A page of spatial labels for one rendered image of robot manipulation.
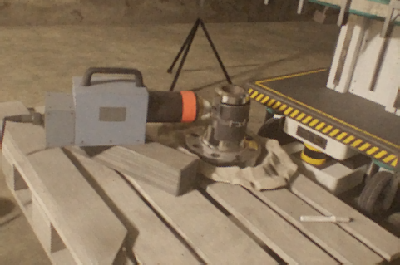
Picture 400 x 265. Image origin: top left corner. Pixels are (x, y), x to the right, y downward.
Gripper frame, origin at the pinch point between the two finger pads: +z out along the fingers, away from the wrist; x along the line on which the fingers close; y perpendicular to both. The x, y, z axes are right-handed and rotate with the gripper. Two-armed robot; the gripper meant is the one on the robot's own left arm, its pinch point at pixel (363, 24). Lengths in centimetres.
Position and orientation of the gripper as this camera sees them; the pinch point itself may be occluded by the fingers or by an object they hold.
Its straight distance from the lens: 140.0
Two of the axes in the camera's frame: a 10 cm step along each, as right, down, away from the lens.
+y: -7.3, 1.7, -6.6
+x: 6.7, 3.8, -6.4
